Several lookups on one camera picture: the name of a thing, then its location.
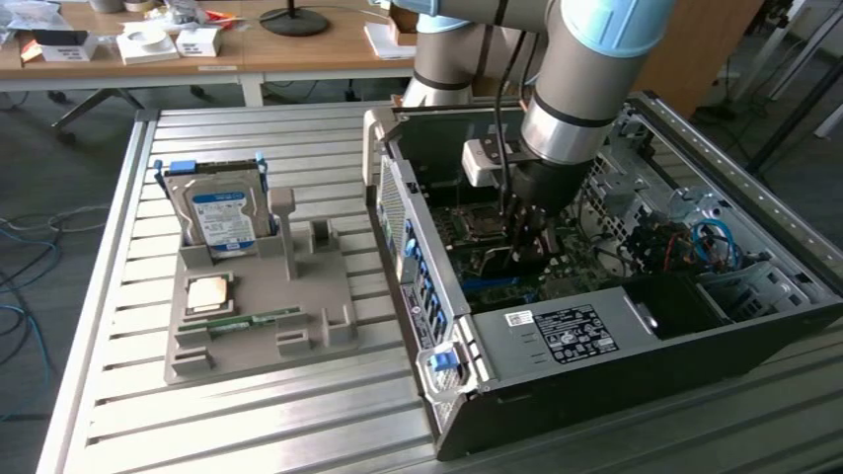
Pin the brown cardboard box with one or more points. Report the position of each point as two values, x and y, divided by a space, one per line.
402 24

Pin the metal CPU socket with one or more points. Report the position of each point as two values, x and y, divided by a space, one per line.
485 222

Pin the white box with black lid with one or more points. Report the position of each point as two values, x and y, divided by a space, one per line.
66 47

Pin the green RAM stick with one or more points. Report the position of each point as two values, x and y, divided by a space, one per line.
238 321

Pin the wooden cabinet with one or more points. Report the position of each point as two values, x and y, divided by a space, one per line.
712 49

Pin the small white labelled box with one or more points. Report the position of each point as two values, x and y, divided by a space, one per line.
198 43

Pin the grey power supply unit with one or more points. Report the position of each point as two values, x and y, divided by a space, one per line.
514 340

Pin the blue expansion slot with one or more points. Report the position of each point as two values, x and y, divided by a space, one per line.
491 285

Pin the white paper stack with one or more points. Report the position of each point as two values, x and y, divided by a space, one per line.
386 43

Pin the hard disk in blue carrier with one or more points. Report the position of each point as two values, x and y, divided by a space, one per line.
221 212

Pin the green Dell motherboard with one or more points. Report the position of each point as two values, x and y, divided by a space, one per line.
586 266

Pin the grey plastic parts rack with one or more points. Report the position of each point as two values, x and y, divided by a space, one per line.
263 296

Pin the CPU chip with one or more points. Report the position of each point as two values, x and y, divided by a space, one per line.
207 293

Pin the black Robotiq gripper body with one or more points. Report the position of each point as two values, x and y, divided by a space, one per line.
550 187

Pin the wooden desk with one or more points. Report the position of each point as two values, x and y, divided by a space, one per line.
297 54

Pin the blue plastic case latch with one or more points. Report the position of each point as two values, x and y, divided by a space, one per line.
442 360

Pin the white box with round roll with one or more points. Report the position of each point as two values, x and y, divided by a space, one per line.
149 44

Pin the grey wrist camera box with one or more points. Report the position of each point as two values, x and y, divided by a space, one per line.
485 165

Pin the black round lamp base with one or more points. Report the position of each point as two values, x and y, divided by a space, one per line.
294 22

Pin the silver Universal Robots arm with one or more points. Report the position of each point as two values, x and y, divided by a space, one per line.
579 99

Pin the Nvidia graphics card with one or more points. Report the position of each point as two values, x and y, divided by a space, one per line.
494 261

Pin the black plastic bay box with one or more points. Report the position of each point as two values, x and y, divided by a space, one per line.
678 306

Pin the grey metal disk bay cage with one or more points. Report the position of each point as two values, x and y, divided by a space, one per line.
633 192

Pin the black open PC case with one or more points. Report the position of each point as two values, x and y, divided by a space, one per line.
593 395

